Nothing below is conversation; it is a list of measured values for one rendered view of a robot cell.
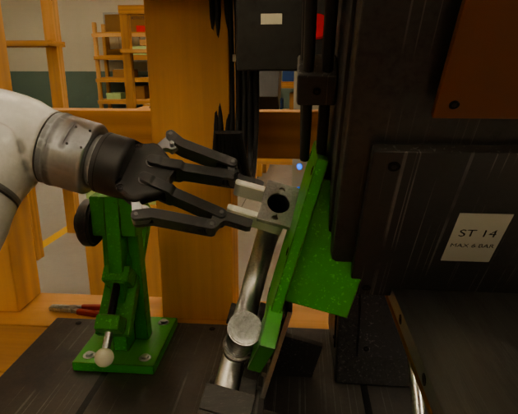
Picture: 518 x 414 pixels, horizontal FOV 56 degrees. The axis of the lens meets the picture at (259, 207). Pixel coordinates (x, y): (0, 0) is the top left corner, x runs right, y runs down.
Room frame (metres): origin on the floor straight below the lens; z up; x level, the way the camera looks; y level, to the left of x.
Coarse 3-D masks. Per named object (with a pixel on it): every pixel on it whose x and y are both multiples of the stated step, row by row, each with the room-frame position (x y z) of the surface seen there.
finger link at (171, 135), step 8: (168, 136) 0.60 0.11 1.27; (176, 136) 0.60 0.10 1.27; (176, 144) 0.60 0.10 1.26; (184, 144) 0.60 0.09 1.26; (192, 144) 0.60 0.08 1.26; (176, 152) 0.61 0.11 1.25; (184, 152) 0.60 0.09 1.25; (192, 152) 0.60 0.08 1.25; (200, 152) 0.59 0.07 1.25; (208, 152) 0.59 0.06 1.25; (216, 152) 0.60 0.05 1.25; (192, 160) 0.61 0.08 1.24; (200, 160) 0.60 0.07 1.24; (208, 160) 0.60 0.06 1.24; (216, 160) 0.59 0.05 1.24; (224, 160) 0.59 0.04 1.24; (232, 160) 0.59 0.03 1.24; (224, 168) 0.60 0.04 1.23
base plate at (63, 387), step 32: (64, 320) 0.80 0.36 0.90; (32, 352) 0.70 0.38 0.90; (64, 352) 0.70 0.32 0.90; (192, 352) 0.70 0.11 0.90; (0, 384) 0.62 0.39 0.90; (32, 384) 0.62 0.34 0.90; (64, 384) 0.62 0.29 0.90; (96, 384) 0.62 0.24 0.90; (128, 384) 0.62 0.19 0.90; (160, 384) 0.62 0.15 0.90; (192, 384) 0.62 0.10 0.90; (288, 384) 0.62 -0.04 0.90; (320, 384) 0.62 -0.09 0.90; (352, 384) 0.62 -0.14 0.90
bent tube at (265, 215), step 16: (272, 192) 0.55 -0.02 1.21; (288, 192) 0.56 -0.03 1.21; (272, 208) 0.58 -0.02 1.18; (288, 208) 0.55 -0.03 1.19; (272, 224) 0.53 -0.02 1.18; (288, 224) 0.53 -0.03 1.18; (256, 240) 0.60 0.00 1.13; (272, 240) 0.59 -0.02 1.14; (256, 256) 0.60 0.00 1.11; (256, 272) 0.60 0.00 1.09; (256, 288) 0.59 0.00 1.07; (240, 304) 0.58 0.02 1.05; (256, 304) 0.58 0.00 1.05; (224, 368) 0.51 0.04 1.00; (240, 368) 0.52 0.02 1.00; (224, 384) 0.50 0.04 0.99
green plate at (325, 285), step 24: (312, 168) 0.46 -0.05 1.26; (312, 192) 0.45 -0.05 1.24; (312, 216) 0.46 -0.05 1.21; (288, 240) 0.50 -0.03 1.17; (312, 240) 0.46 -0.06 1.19; (288, 264) 0.45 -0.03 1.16; (312, 264) 0.46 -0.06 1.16; (336, 264) 0.46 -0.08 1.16; (288, 288) 0.45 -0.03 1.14; (312, 288) 0.46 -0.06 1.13; (336, 288) 0.46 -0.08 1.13; (336, 312) 0.46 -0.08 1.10
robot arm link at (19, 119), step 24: (0, 96) 0.57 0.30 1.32; (24, 96) 0.59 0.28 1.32; (0, 120) 0.54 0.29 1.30; (24, 120) 0.55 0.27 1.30; (48, 120) 0.56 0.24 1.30; (0, 144) 0.53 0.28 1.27; (24, 144) 0.54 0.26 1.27; (0, 168) 0.52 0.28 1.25; (24, 168) 0.54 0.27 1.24; (24, 192) 0.55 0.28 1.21
